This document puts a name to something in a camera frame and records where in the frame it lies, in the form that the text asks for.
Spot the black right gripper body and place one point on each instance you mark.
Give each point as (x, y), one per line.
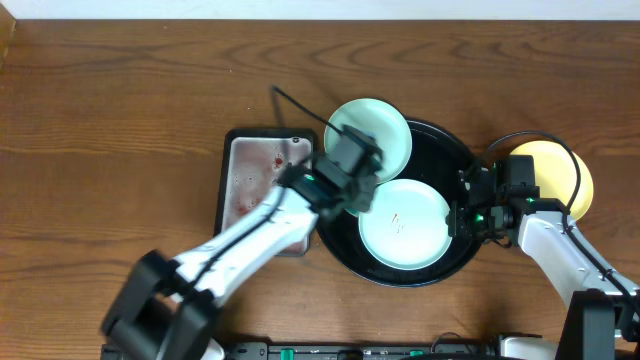
(473, 221)

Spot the pale green plate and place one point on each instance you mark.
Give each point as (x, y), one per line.
(405, 227)

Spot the light blue plate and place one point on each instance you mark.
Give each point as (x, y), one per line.
(386, 125)

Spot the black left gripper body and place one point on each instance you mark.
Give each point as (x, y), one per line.
(361, 187)

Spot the rectangular black metal tray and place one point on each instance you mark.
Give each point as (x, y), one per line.
(253, 159)

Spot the round black tray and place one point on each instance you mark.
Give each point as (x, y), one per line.
(437, 157)

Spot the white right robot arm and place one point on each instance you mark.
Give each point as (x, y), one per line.
(603, 305)

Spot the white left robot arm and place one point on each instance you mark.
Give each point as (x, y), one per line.
(168, 309)

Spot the yellow plate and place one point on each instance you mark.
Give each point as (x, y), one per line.
(555, 174)

